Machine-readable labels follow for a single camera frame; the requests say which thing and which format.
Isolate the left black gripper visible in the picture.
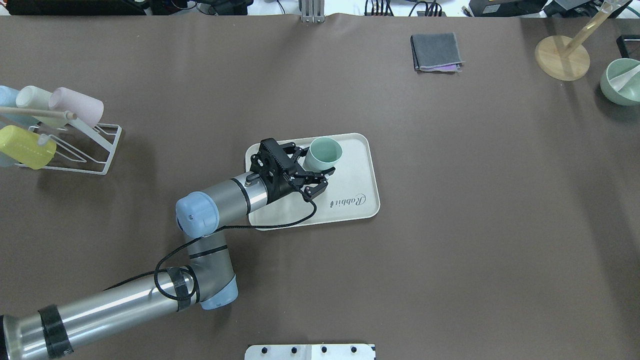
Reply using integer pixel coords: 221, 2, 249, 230
250, 138, 336, 204

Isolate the green cup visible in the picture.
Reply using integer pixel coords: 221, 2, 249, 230
302, 137, 343, 173

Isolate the cream rabbit tray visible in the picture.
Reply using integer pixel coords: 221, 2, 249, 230
247, 133, 381, 227

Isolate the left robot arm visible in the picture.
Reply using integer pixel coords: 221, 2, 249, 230
1, 138, 335, 360

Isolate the pink cup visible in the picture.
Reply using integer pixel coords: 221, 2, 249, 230
48, 87, 105, 127

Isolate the cream white cup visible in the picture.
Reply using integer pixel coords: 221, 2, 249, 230
14, 85, 53, 111

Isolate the yellow cup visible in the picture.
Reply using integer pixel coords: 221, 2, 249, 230
0, 125, 57, 170

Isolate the grey-blue cup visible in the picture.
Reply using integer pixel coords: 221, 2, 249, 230
0, 152, 17, 167

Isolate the grey folded cloth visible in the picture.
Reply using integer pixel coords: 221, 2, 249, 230
410, 32, 464, 73

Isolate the purple cloth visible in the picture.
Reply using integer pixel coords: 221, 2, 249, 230
439, 64, 461, 73

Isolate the wooden stand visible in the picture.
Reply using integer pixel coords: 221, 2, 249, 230
534, 0, 629, 82

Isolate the green bowl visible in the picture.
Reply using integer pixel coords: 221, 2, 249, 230
599, 58, 640, 106

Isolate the aluminium frame post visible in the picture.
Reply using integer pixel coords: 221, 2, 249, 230
298, 0, 325, 24

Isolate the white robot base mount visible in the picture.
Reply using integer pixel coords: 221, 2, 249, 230
244, 343, 377, 360

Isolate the white wire cup rack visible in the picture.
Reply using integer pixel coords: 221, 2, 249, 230
1, 107, 122, 176

